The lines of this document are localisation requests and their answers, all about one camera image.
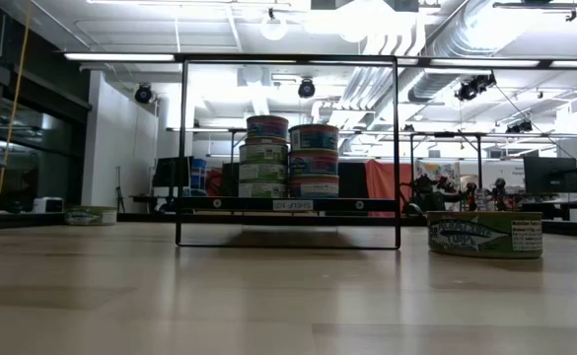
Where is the silver air duct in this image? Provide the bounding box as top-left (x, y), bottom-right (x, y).
top-left (405, 0), bottom-right (506, 104)

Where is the black aluminium rig frame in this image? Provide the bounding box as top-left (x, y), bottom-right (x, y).
top-left (0, 209), bottom-right (577, 241)

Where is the blue bin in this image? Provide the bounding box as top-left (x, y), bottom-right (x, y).
top-left (190, 157), bottom-right (208, 192)

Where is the black ceiling spotlight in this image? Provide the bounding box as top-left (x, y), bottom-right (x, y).
top-left (133, 83), bottom-right (154, 106)
top-left (297, 77), bottom-right (317, 100)

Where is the gold lid seafood can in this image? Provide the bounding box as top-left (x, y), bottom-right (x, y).
top-left (289, 174), bottom-right (340, 199)

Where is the white box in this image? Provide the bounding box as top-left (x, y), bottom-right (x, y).
top-left (33, 196), bottom-right (66, 215)

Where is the white-green label can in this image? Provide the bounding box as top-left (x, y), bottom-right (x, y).
top-left (64, 205), bottom-right (119, 227)
top-left (425, 210), bottom-right (544, 260)

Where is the yellow strap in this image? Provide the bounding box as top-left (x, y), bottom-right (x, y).
top-left (0, 0), bottom-right (34, 199)

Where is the black ceiling track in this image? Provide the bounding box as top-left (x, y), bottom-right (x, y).
top-left (492, 1), bottom-right (577, 24)

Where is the orange fabric curtain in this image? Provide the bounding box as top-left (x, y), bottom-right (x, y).
top-left (365, 159), bottom-right (416, 216)

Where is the wooden shelf, black wire frame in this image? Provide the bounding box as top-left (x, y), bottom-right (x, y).
top-left (175, 53), bottom-right (401, 250)

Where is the black ceiling camera rig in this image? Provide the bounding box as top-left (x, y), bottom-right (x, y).
top-left (504, 119), bottom-right (535, 135)
top-left (454, 72), bottom-right (497, 103)

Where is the black partition panel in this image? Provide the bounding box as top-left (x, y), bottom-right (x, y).
top-left (338, 161), bottom-right (369, 201)
top-left (220, 161), bottom-right (243, 199)

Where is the colourful painted cloth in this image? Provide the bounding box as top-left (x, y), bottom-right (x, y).
top-left (413, 159), bottom-right (463, 191)

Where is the black frame work table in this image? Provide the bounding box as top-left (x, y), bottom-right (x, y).
top-left (408, 130), bottom-right (485, 198)

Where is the black computer monitor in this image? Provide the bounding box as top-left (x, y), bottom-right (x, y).
top-left (152, 156), bottom-right (194, 189)
top-left (523, 156), bottom-right (577, 195)

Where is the white ring light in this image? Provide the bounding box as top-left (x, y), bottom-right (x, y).
top-left (259, 12), bottom-right (289, 42)

